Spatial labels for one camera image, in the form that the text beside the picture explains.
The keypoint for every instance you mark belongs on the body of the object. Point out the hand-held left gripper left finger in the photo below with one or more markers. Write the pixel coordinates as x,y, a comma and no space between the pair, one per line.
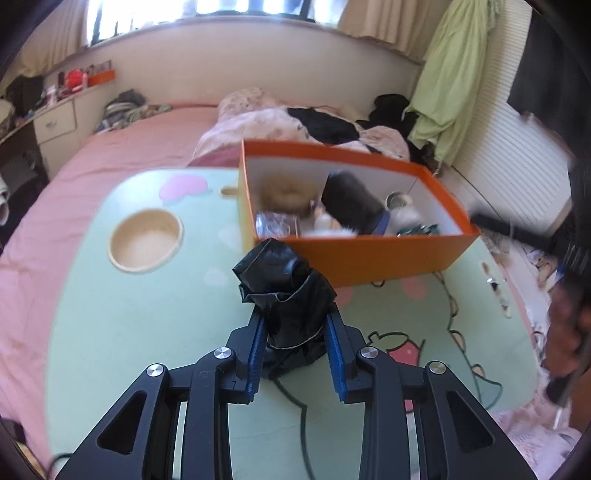
256,350

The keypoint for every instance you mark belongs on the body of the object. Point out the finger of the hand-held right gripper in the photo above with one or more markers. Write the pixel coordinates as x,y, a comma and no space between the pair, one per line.
512,230

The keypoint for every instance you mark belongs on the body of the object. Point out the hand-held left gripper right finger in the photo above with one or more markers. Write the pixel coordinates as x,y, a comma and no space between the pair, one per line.
336,355

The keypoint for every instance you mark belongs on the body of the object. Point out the black plastic bag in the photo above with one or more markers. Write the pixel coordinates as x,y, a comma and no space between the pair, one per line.
281,286

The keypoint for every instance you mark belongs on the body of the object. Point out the orange cardboard box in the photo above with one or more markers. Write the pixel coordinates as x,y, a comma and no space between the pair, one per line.
369,258

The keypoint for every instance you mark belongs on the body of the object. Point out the blue tin box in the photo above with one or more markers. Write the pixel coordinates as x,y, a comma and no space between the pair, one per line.
381,222

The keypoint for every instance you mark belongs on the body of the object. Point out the green printed desktop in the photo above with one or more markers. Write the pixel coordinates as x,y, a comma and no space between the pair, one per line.
138,323

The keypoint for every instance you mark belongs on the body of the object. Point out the person's right hand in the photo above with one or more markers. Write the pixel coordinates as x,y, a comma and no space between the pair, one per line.
564,332

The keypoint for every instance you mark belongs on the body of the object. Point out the white louvered panel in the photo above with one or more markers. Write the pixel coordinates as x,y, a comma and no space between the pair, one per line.
512,138

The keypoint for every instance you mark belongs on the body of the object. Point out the white fluffy pompon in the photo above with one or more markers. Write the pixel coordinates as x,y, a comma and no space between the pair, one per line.
406,217
330,232

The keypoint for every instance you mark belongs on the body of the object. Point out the tape roll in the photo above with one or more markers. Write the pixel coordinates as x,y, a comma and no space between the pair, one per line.
392,197

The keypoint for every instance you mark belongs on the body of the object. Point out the clear plastic case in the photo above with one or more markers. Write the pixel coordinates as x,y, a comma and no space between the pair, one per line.
277,225

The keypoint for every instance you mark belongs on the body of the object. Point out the light green hanging garment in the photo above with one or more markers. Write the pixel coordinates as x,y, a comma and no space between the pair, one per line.
448,92

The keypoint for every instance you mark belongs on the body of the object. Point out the black pouch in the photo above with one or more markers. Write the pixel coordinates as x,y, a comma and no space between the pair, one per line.
351,201

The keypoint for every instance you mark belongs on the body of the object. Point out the beige fluffy scrunchie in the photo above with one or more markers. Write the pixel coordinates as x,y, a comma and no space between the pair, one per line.
277,196

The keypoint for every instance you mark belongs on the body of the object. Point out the black clothing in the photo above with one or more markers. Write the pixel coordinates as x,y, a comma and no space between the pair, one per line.
323,124
390,113

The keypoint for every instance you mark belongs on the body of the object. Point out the black hanging garment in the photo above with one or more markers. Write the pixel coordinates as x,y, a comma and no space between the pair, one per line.
549,60

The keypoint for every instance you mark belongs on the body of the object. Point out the pink floral quilt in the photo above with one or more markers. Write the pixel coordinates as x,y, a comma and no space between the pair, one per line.
258,120

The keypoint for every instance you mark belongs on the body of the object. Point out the beige curtain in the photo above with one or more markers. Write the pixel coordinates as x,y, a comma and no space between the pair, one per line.
51,37
388,23

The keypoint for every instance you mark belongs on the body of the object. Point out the pink bed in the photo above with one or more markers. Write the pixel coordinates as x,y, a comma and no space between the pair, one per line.
92,161

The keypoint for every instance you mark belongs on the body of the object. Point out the white drawer cabinet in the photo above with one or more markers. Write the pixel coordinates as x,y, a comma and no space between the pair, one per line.
55,122

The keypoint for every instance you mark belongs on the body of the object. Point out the orange tray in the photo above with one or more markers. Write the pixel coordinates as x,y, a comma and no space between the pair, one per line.
100,77

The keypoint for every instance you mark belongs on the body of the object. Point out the red container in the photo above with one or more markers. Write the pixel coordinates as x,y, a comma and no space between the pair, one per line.
74,79

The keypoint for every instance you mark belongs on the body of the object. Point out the window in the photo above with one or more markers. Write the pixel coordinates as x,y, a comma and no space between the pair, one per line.
207,14

